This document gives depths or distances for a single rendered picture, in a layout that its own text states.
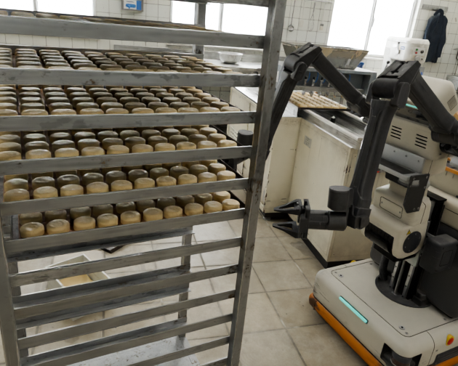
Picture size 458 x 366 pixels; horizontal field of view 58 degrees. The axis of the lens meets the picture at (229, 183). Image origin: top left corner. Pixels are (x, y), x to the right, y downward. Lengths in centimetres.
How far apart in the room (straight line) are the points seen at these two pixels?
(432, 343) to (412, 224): 53
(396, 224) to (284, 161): 139
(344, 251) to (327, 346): 71
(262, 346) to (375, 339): 53
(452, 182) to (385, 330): 71
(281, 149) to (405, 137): 137
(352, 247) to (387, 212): 86
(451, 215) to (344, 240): 83
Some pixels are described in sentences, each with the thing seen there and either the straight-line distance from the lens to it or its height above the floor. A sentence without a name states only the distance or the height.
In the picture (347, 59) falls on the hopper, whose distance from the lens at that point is 311.
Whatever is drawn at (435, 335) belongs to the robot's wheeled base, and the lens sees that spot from 207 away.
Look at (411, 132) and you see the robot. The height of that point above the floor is 110.
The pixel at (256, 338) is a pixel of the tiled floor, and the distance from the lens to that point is 217.
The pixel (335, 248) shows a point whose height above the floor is 18.
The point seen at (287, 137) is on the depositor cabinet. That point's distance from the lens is 298.
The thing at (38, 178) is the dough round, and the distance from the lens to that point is 108.
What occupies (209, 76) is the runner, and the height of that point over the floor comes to 133.
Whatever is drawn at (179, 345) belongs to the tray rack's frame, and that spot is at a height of 15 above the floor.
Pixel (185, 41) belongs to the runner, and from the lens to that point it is 93.
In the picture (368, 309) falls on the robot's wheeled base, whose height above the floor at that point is 28.
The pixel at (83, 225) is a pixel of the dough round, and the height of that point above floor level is 97.
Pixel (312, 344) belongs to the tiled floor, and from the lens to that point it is 221.
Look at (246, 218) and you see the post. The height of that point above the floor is 96.
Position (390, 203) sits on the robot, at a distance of 187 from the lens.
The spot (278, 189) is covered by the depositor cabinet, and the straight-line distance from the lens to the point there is 311.
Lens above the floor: 146
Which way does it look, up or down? 22 degrees down
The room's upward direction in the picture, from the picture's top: 6 degrees clockwise
